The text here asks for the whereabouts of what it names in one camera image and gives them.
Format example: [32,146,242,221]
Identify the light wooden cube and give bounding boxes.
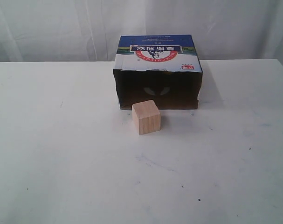
[132,100,161,135]

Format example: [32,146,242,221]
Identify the blue white cardboard box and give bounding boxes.
[113,35,203,110]

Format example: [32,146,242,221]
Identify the white curtain backdrop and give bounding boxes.
[0,0,283,62]

